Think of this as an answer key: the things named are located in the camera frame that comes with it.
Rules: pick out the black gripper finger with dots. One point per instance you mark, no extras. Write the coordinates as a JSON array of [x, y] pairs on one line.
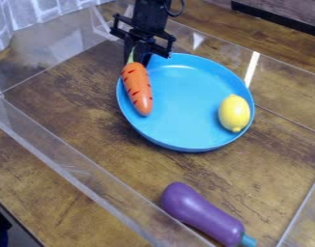
[[142, 52], [129, 49]]

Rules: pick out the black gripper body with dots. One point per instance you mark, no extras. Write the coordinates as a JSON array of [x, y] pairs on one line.
[[148, 24]]

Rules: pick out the orange toy carrot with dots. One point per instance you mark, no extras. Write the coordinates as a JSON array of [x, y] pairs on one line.
[[136, 81]]

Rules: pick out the blue round plate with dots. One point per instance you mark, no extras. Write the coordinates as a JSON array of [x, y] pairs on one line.
[[190, 86]]

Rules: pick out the yellow toy lemon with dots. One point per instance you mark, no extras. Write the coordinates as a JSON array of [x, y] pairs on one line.
[[235, 113]]

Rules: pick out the white patterned curtain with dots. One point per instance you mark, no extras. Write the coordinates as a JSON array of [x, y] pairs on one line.
[[22, 13]]

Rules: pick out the purple toy eggplant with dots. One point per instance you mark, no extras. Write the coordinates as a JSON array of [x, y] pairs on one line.
[[189, 208]]

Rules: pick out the clear acrylic corner bracket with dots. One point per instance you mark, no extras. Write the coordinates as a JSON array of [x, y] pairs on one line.
[[106, 24]]

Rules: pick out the clear acrylic enclosure wall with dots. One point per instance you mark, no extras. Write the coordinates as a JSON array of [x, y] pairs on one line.
[[81, 177]]

